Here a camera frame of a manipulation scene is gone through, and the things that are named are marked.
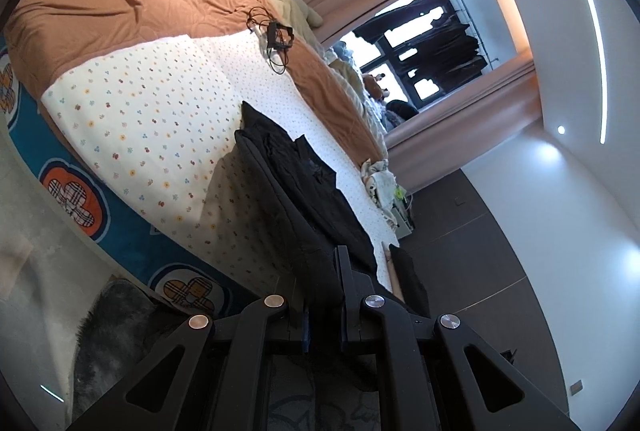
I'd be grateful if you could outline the crumpled light cloth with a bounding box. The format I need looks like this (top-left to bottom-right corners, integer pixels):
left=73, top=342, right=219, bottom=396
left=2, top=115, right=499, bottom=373
left=360, top=158, right=401, bottom=227

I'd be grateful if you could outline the black button shirt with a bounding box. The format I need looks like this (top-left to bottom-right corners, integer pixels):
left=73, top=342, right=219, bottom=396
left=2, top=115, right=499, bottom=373
left=234, top=101, right=380, bottom=352

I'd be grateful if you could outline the beige plush toy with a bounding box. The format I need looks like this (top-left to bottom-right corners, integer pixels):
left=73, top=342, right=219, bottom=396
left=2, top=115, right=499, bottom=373
left=260, top=0, right=323, bottom=29

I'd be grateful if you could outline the light blue plush toy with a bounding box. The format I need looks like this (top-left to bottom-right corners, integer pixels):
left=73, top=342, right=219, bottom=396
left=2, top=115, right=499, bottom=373
left=335, top=41, right=357, bottom=68

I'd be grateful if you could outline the black device with cable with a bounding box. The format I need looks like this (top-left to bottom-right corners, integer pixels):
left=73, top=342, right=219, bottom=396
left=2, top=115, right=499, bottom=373
left=245, top=6, right=296, bottom=74

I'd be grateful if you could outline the ceiling strip light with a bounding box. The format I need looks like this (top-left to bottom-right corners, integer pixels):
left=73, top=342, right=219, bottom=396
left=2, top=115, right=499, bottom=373
left=550, top=0, right=608, bottom=144

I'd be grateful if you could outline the bed with teal printed base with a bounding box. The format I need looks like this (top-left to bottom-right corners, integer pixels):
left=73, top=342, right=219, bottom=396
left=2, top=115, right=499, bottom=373
left=0, top=0, right=416, bottom=317

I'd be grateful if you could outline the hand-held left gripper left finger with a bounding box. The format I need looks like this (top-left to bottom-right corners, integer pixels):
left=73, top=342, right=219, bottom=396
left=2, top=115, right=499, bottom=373
left=65, top=293, right=313, bottom=431

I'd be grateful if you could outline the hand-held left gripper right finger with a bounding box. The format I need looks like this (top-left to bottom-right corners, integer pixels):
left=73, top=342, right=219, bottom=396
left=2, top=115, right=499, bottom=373
left=336, top=245, right=581, bottom=431

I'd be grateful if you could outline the row of hanging dark clothes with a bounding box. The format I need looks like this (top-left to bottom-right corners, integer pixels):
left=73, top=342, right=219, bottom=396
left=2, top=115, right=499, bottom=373
left=427, top=18, right=488, bottom=87

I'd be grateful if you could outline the white nightstand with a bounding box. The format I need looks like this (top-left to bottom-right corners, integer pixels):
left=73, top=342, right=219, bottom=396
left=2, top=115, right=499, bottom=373
left=392, top=201, right=416, bottom=237

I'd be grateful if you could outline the hanging long black coat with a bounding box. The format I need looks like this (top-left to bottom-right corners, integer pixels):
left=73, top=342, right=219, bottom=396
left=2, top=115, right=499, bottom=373
left=352, top=0, right=447, bottom=48

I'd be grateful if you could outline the clothes rail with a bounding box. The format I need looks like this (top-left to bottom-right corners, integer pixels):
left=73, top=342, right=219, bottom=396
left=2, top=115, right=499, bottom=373
left=450, top=0, right=501, bottom=68

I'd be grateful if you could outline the brown plush toy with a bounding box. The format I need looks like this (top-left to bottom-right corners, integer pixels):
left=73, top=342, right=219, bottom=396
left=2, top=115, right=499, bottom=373
left=362, top=74, right=388, bottom=99

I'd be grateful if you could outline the beige duvet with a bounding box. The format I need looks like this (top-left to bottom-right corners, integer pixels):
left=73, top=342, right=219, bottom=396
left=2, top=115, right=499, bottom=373
left=325, top=56, right=382, bottom=124

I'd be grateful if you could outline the dark round bag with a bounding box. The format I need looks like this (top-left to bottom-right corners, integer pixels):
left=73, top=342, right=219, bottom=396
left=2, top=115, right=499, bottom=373
left=387, top=100, right=416, bottom=127

